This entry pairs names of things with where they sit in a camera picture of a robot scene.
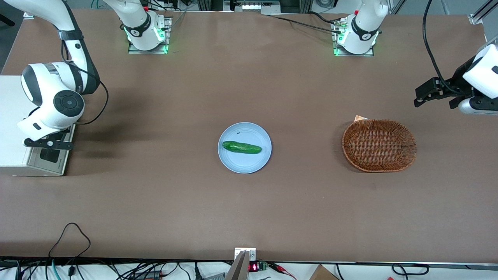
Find short black table cable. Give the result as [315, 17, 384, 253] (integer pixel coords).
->
[309, 11, 341, 25]

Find red clip leads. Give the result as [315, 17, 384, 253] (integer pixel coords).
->
[268, 262, 297, 280]

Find green cucumber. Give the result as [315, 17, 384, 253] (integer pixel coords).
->
[222, 141, 262, 155]

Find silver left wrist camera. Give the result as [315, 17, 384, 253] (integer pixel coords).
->
[458, 97, 498, 116]

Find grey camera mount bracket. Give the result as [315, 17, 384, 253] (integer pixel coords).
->
[225, 248, 256, 280]

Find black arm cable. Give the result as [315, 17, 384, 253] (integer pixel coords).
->
[423, 0, 458, 94]
[60, 39, 109, 126]

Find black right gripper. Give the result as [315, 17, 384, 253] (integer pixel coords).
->
[24, 128, 74, 150]

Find oven door with glass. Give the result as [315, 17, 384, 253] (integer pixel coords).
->
[25, 124, 76, 175]

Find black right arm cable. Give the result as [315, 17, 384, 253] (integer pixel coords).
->
[60, 39, 109, 126]

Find brown cardboard box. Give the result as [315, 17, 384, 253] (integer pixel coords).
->
[309, 264, 339, 280]

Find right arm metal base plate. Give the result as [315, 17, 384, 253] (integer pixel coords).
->
[128, 16, 172, 55]

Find lit white background device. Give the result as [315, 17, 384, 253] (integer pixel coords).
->
[224, 0, 281, 15]

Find brown wicker basket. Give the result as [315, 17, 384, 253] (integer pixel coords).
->
[342, 119, 417, 173]

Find white toaster oven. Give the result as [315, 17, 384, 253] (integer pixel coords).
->
[0, 75, 76, 177]

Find light blue plate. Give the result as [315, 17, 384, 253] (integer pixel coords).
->
[217, 122, 272, 174]

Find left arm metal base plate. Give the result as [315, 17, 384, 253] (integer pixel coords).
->
[331, 19, 375, 57]

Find thin black looped cable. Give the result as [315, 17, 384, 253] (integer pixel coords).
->
[48, 222, 91, 259]

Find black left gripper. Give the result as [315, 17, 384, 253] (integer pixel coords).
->
[414, 58, 478, 109]

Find aluminium frame rail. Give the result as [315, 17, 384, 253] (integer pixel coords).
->
[469, 0, 498, 26]

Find black oval cable loop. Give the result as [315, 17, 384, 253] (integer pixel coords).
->
[391, 263, 429, 276]

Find black power adapter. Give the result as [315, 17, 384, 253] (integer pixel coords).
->
[134, 270, 163, 280]

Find long black table cable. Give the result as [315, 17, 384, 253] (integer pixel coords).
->
[270, 16, 345, 35]

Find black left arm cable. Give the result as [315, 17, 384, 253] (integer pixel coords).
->
[423, 0, 458, 94]

